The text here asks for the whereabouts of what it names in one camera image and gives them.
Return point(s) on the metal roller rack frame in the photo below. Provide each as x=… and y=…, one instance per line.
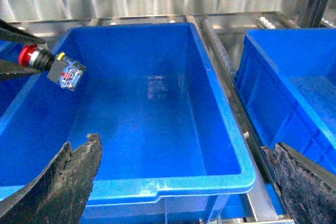
x=226, y=74

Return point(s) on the blue target bin right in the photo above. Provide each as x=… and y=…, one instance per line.
x=286, y=82

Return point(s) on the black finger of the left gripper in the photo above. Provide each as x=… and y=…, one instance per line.
x=11, y=70
x=13, y=34

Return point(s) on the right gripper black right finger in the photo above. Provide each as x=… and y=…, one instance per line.
x=306, y=188

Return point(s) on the blue empty middle bin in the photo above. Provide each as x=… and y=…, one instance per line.
x=171, y=148

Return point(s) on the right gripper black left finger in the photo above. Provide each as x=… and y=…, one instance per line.
x=59, y=194

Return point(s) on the blue bin with buttons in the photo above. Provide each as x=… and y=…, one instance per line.
x=10, y=88

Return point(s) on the red button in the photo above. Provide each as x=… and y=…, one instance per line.
x=61, y=69

